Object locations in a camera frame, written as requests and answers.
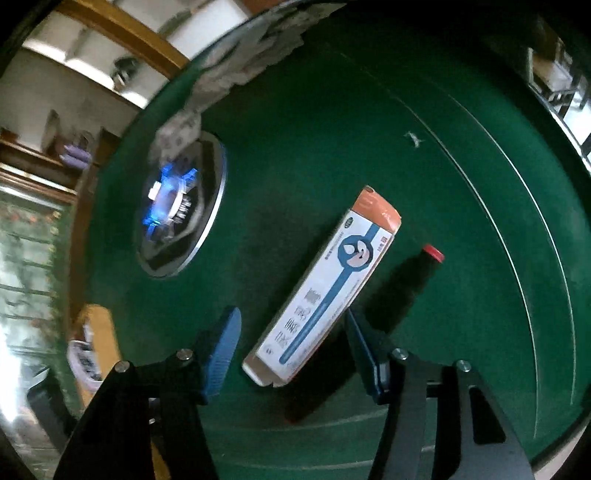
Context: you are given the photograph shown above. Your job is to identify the yellow cardboard storage box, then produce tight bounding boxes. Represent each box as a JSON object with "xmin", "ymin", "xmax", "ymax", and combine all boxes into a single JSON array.
[{"xmin": 66, "ymin": 304, "xmax": 121, "ymax": 409}]

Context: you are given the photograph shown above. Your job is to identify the white blue orange medicine box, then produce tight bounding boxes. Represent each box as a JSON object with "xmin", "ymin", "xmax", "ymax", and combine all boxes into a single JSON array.
[{"xmin": 242, "ymin": 185, "xmax": 402, "ymax": 387}]

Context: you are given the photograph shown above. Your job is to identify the white and black medicine box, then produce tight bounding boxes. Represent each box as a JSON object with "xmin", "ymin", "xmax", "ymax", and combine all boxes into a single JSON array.
[{"xmin": 67, "ymin": 339, "xmax": 102, "ymax": 390}]

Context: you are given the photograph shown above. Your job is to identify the round mahjong table centre console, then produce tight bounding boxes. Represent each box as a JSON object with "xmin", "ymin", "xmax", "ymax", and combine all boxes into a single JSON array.
[{"xmin": 134, "ymin": 131, "xmax": 228, "ymax": 279}]

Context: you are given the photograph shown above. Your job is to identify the scattered playing cards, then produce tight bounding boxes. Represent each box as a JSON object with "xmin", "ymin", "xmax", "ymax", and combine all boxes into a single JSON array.
[{"xmin": 149, "ymin": 1, "xmax": 344, "ymax": 163}]

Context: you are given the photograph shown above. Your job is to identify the black marker with red cap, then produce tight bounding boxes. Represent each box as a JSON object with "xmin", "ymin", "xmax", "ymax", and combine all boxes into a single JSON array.
[{"xmin": 283, "ymin": 244, "xmax": 445, "ymax": 423}]

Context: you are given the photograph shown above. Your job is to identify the purple bottles on cabinet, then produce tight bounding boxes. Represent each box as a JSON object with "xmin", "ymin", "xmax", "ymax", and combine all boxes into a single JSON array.
[{"xmin": 59, "ymin": 144, "xmax": 93, "ymax": 171}]

